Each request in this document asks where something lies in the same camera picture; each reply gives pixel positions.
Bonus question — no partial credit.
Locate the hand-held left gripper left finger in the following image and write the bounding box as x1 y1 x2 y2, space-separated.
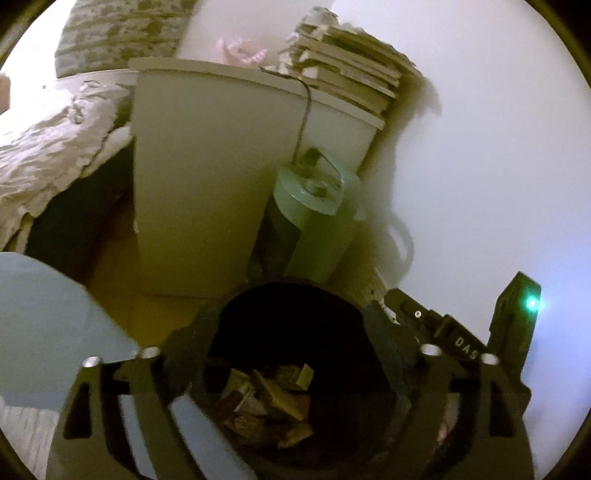
46 323 259 480

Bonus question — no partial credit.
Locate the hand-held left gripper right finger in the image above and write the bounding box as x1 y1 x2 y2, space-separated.
362 300 536 480

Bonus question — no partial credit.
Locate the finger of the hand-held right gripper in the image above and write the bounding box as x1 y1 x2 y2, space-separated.
385 288 445 343

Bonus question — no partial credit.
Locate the black trash bin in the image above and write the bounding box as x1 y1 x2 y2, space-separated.
164 277 416 480

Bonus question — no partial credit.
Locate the heap of discarded packaging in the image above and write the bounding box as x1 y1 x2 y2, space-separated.
217 362 317 448

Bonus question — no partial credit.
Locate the white cabinet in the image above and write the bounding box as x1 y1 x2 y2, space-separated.
131 58 384 301

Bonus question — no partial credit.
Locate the bed with white duvet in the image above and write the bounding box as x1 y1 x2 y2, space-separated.
0 83 134 250

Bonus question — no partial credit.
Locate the stack of books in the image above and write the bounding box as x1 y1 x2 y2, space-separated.
281 9 421 116

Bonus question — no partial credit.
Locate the pink toy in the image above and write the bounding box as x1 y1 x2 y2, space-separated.
217 37 269 65

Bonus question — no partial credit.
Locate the floral window blind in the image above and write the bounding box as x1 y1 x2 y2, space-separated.
55 0 195 81

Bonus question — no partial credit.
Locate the dark power cable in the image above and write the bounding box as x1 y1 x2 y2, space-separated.
261 67 312 162

